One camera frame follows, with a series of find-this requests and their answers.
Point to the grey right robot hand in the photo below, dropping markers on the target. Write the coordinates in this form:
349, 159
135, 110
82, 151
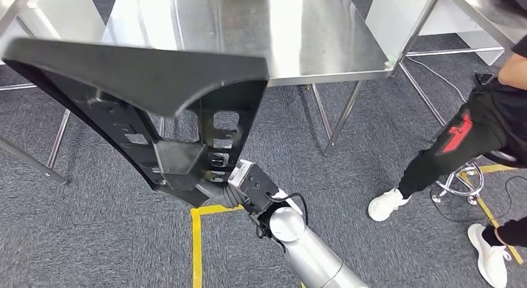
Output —
212, 193

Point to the black plastic panel part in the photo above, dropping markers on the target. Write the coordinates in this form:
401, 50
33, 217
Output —
144, 72

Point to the person's forearm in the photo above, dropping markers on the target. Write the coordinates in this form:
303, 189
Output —
514, 72

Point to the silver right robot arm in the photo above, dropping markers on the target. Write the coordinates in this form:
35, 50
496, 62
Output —
313, 257

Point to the stainless steel workbench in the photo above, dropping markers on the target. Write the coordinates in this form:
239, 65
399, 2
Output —
308, 30

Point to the yellow floor tape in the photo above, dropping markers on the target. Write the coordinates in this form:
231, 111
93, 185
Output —
490, 214
197, 245

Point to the stainless steel table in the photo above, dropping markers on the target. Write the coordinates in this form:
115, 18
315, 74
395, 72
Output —
57, 138
486, 10

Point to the white cabinet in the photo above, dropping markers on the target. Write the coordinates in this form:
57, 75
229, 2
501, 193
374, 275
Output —
387, 18
70, 18

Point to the chrome stool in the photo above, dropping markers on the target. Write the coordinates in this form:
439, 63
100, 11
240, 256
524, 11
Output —
467, 170

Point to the person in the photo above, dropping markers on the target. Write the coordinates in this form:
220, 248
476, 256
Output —
473, 129

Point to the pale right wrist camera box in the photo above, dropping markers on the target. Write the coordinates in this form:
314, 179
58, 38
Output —
255, 183

